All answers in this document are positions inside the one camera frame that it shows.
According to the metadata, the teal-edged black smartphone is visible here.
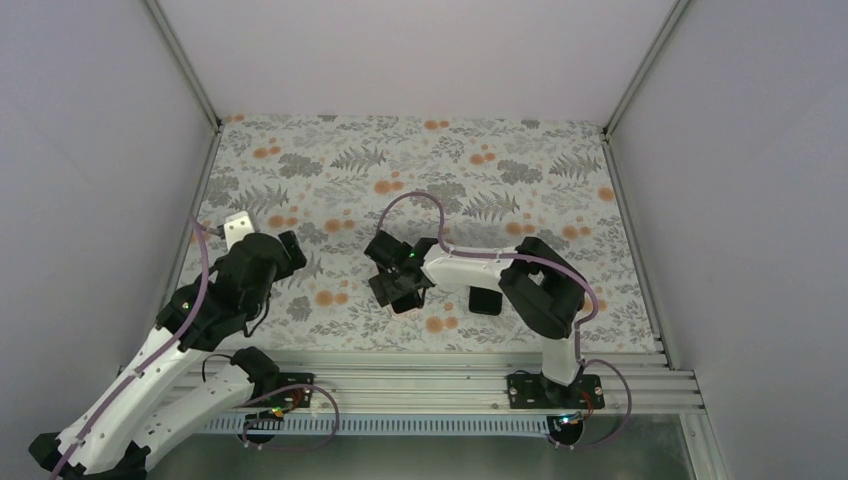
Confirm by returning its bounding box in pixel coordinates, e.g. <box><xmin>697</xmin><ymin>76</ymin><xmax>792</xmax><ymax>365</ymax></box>
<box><xmin>391</xmin><ymin>288</ymin><xmax>427</xmax><ymax>315</ymax></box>

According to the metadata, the black phone case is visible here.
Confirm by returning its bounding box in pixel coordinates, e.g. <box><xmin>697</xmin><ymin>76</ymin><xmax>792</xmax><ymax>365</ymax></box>
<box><xmin>468</xmin><ymin>286</ymin><xmax>503</xmax><ymax>316</ymax></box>

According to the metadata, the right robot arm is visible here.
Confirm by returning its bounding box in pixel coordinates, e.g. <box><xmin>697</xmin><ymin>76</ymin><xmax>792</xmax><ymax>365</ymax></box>
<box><xmin>364</xmin><ymin>230</ymin><xmax>589</xmax><ymax>407</ymax></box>

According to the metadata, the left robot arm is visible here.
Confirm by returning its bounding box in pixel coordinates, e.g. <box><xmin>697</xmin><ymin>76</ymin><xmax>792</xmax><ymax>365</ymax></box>
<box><xmin>28</xmin><ymin>231</ymin><xmax>307</xmax><ymax>479</ymax></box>

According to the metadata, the floral patterned table mat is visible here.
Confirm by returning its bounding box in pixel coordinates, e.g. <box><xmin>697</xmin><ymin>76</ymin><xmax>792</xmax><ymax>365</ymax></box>
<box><xmin>199</xmin><ymin>115</ymin><xmax>656</xmax><ymax>356</ymax></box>

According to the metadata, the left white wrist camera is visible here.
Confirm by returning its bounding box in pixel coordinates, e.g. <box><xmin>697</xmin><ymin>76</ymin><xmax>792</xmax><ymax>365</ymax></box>
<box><xmin>222</xmin><ymin>211</ymin><xmax>257</xmax><ymax>251</ymax></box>

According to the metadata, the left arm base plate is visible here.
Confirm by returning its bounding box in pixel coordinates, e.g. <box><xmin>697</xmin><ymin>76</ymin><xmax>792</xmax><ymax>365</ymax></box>
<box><xmin>244</xmin><ymin>372</ymin><xmax>315</xmax><ymax>420</ymax></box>

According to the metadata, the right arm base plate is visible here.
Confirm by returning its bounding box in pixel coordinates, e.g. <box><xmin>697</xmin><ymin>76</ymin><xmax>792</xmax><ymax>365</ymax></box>
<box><xmin>506</xmin><ymin>370</ymin><xmax>605</xmax><ymax>410</ymax></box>

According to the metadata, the aluminium mounting rail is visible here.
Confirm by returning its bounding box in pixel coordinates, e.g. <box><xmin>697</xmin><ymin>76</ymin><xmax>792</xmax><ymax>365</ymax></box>
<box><xmin>267</xmin><ymin>351</ymin><xmax>704</xmax><ymax>436</ymax></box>

